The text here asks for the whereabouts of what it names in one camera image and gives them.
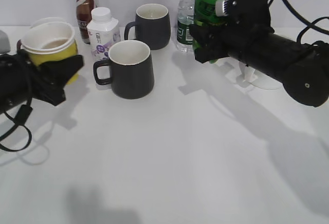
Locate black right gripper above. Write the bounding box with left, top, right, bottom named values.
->
left=189, top=0, right=273, bottom=63

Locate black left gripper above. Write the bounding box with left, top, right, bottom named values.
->
left=17, top=49, right=84, bottom=106

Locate yellow paper cup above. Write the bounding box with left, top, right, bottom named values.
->
left=20, top=21, right=79, bottom=85

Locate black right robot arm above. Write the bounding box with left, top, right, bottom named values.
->
left=189, top=0, right=328, bottom=107

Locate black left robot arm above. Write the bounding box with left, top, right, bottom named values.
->
left=1, top=50, right=68, bottom=113

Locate clear water bottle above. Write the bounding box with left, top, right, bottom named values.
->
left=176, top=0, right=195, bottom=52

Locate black mug at back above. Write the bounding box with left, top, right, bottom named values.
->
left=124, top=4, right=171, bottom=50

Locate black mug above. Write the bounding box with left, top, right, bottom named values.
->
left=124, top=4, right=171, bottom=50
left=93, top=40, right=155, bottom=99

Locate white purple yogurt bottle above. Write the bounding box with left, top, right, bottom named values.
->
left=87, top=7, right=121, bottom=61

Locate white ceramic mug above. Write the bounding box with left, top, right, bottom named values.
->
left=235, top=63, right=282, bottom=90

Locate black mug near front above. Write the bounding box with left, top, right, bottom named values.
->
left=93, top=40, right=155, bottom=99

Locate brown drink bottle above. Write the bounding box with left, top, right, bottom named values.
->
left=76, top=0, right=95, bottom=44

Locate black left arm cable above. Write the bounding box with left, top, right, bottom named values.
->
left=0, top=57, right=33, bottom=153

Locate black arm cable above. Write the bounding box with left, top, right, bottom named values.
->
left=267, top=0, right=329, bottom=46
left=0, top=57, right=33, bottom=153

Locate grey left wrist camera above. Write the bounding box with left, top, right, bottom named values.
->
left=0, top=30, right=11, bottom=54

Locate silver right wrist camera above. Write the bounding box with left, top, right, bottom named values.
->
left=215, top=0, right=268, bottom=17

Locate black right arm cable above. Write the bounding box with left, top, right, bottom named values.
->
left=267, top=0, right=329, bottom=46

